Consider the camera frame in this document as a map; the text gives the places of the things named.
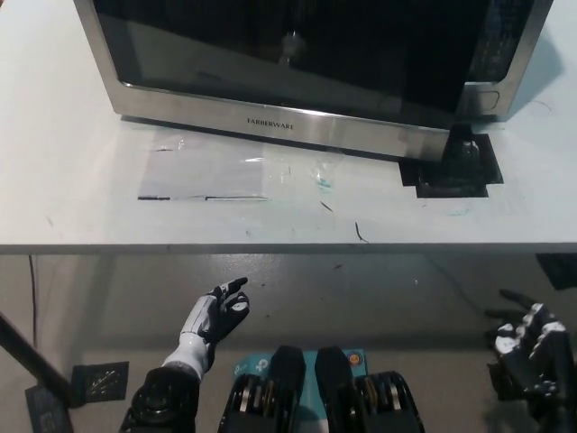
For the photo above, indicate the black slanted pole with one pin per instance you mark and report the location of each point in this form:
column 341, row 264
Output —
column 31, row 356

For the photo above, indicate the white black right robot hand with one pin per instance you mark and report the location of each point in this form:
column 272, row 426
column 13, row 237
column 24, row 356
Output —
column 536, row 356

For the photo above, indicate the silver black glass microwave door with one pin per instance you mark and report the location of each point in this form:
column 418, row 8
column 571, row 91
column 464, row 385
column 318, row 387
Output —
column 279, row 63

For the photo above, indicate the black floor mat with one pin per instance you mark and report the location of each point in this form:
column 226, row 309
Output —
column 559, row 270

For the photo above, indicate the black floor marker square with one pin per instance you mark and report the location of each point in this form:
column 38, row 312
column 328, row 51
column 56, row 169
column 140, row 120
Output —
column 45, row 410
column 99, row 383

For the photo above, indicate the silver Farberware microwave body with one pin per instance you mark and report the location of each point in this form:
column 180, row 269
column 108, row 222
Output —
column 509, row 54

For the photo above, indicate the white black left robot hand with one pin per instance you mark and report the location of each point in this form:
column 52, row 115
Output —
column 221, row 313

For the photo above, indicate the transparent tape sheet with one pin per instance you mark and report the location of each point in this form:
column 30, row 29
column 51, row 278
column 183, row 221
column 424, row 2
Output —
column 203, row 176

